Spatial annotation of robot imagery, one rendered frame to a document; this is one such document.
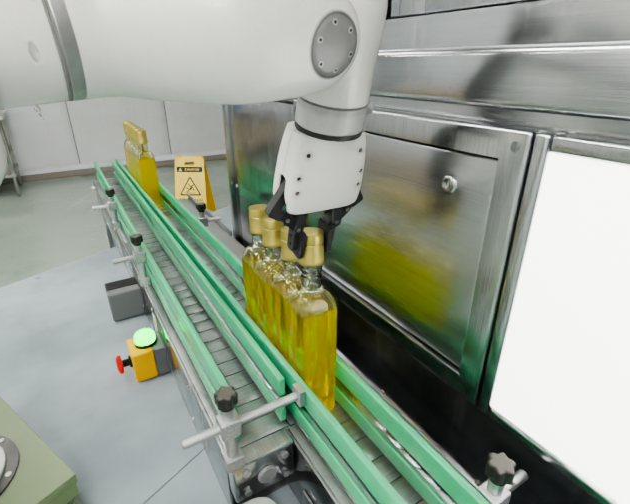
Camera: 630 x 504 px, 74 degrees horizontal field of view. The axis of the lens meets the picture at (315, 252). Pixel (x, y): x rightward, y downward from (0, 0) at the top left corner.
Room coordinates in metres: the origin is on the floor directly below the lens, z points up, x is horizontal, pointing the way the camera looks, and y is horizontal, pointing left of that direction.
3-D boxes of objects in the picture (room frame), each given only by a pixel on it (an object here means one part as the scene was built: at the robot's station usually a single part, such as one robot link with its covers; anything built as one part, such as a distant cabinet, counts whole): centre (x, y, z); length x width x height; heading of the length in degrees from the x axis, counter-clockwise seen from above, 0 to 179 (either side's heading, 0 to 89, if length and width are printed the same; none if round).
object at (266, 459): (0.42, 0.08, 0.85); 0.09 x 0.04 x 0.07; 121
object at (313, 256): (0.51, 0.01, 1.16); 0.04 x 0.04 x 0.04
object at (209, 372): (1.18, 0.57, 0.93); 1.75 x 0.01 x 0.08; 31
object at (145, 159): (1.51, 0.62, 1.02); 0.06 x 0.06 x 0.28; 31
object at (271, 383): (1.21, 0.50, 0.93); 1.75 x 0.01 x 0.08; 31
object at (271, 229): (0.61, 0.07, 1.14); 0.04 x 0.04 x 0.04
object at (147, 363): (0.74, 0.37, 0.79); 0.07 x 0.07 x 0.07; 31
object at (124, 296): (0.98, 0.52, 0.79); 0.08 x 0.08 x 0.08; 31
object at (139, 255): (0.89, 0.44, 0.94); 0.07 x 0.04 x 0.13; 121
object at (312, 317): (0.51, 0.00, 0.99); 0.06 x 0.06 x 0.21; 30
